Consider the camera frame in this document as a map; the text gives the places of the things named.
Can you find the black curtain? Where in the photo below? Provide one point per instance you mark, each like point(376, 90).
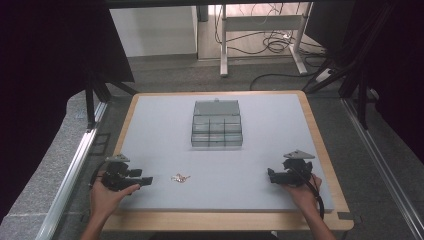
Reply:
point(43, 66)
point(393, 60)

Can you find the grey table mat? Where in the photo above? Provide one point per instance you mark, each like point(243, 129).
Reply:
point(233, 173)

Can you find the black metal stand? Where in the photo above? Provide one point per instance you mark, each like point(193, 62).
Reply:
point(95, 96)
point(353, 73)

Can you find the white power strip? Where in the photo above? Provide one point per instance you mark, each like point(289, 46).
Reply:
point(324, 75)

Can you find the aluminium rail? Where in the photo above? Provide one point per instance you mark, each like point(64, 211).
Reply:
point(383, 166)
point(71, 176)

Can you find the white metal desk frame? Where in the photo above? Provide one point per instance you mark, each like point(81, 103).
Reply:
point(263, 22)

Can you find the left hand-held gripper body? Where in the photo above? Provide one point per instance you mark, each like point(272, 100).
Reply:
point(115, 175)

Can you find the person's left hand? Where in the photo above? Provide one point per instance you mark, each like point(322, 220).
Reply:
point(105, 198)

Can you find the clear plastic compartment box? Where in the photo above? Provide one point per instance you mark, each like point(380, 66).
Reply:
point(216, 128)

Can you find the white cabinet panel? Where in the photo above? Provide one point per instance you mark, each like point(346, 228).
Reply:
point(153, 31)

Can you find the person's right hand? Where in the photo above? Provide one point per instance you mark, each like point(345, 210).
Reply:
point(305, 195)

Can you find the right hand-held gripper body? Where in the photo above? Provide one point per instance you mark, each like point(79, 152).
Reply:
point(296, 170)

